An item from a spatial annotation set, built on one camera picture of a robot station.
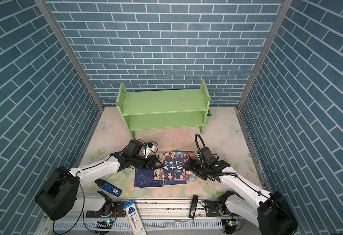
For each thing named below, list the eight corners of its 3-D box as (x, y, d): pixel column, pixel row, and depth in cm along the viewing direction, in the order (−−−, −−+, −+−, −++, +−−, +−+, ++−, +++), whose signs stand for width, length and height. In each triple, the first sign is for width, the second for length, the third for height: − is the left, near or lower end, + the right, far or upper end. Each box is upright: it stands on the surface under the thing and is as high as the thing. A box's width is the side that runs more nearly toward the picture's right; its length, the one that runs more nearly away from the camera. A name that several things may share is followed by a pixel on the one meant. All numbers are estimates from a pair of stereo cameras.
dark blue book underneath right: (164, 185, 84) (164, 183, 81) (164, 182, 85) (164, 180, 82) (186, 185, 84) (186, 183, 81) (186, 182, 85) (186, 180, 82)
